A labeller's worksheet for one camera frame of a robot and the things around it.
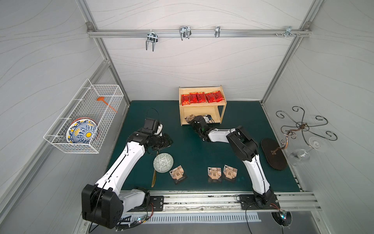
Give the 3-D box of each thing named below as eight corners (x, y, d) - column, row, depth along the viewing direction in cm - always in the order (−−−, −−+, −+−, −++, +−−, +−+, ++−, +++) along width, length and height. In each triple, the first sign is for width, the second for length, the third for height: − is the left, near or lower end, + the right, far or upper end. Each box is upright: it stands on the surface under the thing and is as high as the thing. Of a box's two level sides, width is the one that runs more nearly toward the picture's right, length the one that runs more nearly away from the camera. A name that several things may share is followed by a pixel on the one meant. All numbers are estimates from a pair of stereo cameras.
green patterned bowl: (153, 173, 85) (151, 170, 81) (156, 156, 92) (154, 152, 88) (172, 173, 85) (172, 170, 81) (174, 156, 92) (173, 152, 88)
